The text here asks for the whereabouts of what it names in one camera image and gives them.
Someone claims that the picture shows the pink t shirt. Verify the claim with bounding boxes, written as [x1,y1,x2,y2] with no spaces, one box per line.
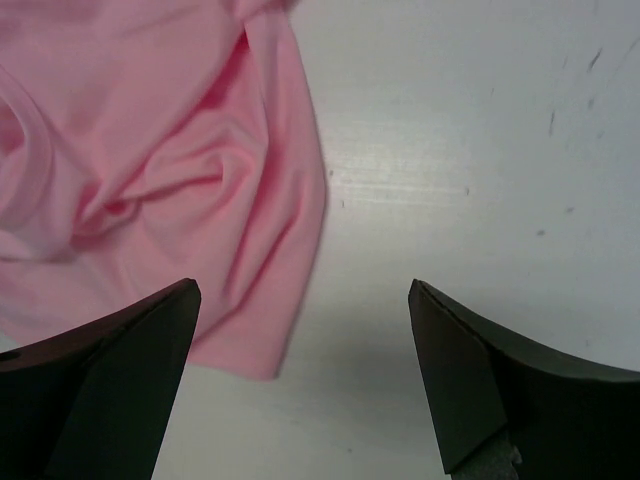
[1,1,326,380]

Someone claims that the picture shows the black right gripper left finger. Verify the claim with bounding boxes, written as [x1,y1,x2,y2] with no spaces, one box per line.
[1,279,201,480]

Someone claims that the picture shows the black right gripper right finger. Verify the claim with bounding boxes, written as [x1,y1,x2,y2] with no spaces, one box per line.
[408,280,639,479]

